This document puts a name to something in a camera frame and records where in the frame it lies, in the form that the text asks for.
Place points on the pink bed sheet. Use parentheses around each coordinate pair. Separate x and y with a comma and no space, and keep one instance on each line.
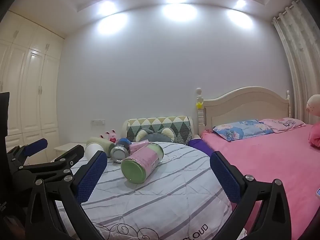
(270,160)

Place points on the white nightstand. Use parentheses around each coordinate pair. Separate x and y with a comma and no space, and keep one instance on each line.
(67,148)

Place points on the blue printed pillow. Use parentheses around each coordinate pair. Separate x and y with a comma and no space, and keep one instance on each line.
(241,128)

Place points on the cream wooden headboard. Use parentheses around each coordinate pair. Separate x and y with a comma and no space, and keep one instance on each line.
(250,105)

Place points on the cream wardrobe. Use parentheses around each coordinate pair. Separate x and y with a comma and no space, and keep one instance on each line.
(27,80)

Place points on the white striped quilt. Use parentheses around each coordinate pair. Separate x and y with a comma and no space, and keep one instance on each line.
(155,200)

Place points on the green and white cup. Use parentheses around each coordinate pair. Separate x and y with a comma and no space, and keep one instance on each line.
(98,148)

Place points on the pink plush rabbit toy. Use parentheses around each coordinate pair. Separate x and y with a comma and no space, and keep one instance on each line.
(111,135)

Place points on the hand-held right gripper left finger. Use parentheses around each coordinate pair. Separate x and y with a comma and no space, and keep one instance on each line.
(90,178)

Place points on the purple cloth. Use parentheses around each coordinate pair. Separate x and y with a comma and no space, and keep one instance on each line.
(196,145)

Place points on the white curtain rod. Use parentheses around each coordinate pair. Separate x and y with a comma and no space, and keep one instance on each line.
(287,9)

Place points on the large pink and green cup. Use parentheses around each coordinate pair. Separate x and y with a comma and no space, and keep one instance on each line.
(141,163)

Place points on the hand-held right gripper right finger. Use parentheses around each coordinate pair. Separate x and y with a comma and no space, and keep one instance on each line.
(225,180)

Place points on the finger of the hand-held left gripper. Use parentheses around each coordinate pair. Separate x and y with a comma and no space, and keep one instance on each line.
(37,145)
(65,158)

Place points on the diamond patterned headboard cover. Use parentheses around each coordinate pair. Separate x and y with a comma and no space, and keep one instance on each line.
(160,126)

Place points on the yellow star toy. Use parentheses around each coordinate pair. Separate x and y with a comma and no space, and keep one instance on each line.
(199,104)

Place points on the blue steel cup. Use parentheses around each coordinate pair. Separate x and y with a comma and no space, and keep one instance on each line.
(119,153)

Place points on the pale patterned curtain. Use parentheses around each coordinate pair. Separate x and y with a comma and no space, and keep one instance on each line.
(297,62)

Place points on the small pink cup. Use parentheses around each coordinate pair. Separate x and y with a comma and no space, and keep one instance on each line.
(136,147)

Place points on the pink cushion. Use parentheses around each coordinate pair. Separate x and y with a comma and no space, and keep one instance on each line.
(315,135)

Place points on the pink printed pillow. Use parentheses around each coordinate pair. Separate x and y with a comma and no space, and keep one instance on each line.
(282,124)

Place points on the pink plush pig toy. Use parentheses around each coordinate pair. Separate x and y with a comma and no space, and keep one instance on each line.
(313,105)

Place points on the grey bear plush pillow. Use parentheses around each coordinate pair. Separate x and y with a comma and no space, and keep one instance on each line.
(155,136)

